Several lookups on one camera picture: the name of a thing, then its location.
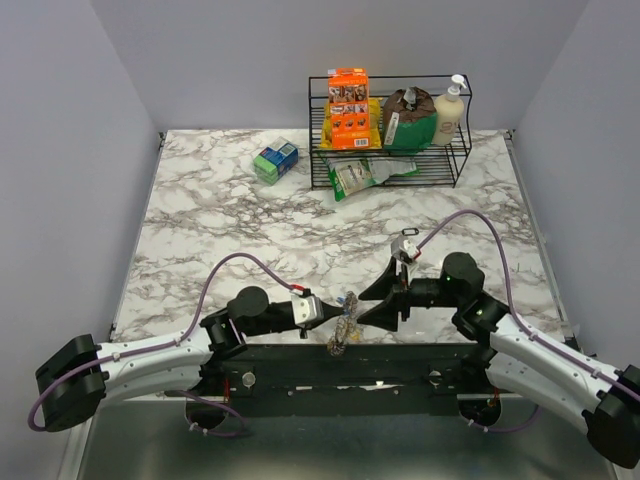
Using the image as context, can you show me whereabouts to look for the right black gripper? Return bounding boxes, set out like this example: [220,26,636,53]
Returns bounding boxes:
[357,255,462,331]

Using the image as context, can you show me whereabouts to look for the metal disc with keyrings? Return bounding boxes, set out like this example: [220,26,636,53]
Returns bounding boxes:
[327,291,362,357]

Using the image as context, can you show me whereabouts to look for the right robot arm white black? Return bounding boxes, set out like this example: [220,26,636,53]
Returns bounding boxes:
[358,252,639,469]

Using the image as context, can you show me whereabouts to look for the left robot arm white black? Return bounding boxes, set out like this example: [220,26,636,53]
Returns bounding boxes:
[28,286,343,432]

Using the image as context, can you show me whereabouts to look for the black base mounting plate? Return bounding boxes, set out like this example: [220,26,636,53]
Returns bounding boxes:
[191,344,505,425]

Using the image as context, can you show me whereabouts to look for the green white pouch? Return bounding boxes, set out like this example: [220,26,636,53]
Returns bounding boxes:
[320,154,376,202]

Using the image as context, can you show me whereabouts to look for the silver green foil pouch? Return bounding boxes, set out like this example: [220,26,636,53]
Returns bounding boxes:
[368,159,419,184]

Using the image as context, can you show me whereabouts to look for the green sponge pack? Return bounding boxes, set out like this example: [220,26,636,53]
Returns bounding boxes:
[253,138,299,185]

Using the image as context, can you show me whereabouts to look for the brown green coffee bag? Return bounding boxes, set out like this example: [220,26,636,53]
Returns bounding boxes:
[382,86,437,155]

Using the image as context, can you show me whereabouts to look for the yellow snack bag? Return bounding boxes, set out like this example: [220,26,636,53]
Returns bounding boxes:
[320,98,382,150]

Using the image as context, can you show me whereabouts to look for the cream lotion pump bottle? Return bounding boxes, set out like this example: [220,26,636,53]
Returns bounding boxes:
[432,74,467,146]

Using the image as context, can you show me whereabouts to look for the orange cardboard box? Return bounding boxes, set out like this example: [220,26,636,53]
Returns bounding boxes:
[328,68,371,150]

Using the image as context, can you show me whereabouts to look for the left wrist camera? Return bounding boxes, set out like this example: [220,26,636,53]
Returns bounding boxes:
[291,295,322,326]

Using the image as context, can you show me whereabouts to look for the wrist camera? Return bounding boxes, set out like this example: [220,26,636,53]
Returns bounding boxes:
[391,235,421,265]
[291,295,322,326]

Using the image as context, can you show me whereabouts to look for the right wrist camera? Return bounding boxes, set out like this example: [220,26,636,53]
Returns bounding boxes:
[391,235,421,265]

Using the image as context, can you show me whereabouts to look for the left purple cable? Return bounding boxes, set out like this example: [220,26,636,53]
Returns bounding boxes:
[27,253,306,439]

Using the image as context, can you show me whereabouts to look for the purple cable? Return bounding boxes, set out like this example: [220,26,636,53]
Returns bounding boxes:
[27,253,306,439]
[412,209,640,434]

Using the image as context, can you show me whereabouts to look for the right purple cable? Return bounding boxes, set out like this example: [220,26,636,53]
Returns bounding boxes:
[412,209,640,434]

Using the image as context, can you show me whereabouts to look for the black wire shelf rack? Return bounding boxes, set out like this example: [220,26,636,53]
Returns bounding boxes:
[308,69,472,200]

